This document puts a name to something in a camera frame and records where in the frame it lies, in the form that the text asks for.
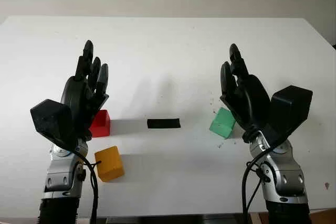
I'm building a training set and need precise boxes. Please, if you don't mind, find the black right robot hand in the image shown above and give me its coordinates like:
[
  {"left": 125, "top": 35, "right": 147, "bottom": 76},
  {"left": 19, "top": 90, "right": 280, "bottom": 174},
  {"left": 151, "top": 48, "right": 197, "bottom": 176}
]
[{"left": 219, "top": 43, "right": 271, "bottom": 143}]

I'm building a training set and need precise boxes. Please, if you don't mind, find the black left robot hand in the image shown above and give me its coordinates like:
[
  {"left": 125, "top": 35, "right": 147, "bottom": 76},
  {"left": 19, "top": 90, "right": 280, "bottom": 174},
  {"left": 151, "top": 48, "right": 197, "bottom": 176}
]
[{"left": 60, "top": 39, "right": 110, "bottom": 142}]

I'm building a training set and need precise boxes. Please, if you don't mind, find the red wooden block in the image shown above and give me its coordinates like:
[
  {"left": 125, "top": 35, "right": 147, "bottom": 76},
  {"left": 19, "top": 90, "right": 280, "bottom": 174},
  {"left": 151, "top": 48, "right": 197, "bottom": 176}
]
[{"left": 88, "top": 109, "right": 111, "bottom": 138}]

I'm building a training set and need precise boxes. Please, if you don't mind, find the green wooden block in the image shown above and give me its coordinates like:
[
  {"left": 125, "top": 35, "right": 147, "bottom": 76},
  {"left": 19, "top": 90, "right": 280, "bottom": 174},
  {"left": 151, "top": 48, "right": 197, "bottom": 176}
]
[{"left": 209, "top": 107, "right": 236, "bottom": 140}]

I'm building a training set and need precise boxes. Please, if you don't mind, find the yellow wooden block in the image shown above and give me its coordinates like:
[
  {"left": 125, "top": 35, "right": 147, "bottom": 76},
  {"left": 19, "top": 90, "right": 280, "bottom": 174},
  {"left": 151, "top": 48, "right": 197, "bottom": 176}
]
[{"left": 94, "top": 145, "right": 125, "bottom": 183}]

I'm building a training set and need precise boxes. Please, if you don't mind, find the black tape strip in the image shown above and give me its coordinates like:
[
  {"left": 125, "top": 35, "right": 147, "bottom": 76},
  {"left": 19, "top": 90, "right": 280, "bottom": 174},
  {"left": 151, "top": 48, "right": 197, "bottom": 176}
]
[{"left": 146, "top": 118, "right": 182, "bottom": 130}]

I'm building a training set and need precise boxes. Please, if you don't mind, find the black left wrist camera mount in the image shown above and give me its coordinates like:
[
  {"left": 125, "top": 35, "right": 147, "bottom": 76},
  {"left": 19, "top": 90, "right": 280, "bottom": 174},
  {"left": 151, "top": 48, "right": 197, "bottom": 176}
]
[{"left": 30, "top": 99, "right": 76, "bottom": 152}]

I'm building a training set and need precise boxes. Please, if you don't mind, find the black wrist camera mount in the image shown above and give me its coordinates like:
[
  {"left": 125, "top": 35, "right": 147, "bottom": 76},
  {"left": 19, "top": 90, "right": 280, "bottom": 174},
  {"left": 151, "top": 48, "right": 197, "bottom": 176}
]
[
  {"left": 30, "top": 99, "right": 76, "bottom": 152},
  {"left": 264, "top": 85, "right": 313, "bottom": 146}
]

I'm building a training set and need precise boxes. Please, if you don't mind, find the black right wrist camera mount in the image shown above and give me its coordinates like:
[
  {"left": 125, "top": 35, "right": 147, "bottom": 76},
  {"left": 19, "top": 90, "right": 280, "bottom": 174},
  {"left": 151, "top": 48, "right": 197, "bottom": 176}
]
[{"left": 264, "top": 85, "right": 313, "bottom": 146}]

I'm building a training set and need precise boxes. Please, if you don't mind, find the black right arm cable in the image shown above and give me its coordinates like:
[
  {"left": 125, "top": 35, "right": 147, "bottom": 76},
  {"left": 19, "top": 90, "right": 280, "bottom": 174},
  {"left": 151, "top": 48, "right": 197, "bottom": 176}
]
[{"left": 241, "top": 136, "right": 288, "bottom": 224}]

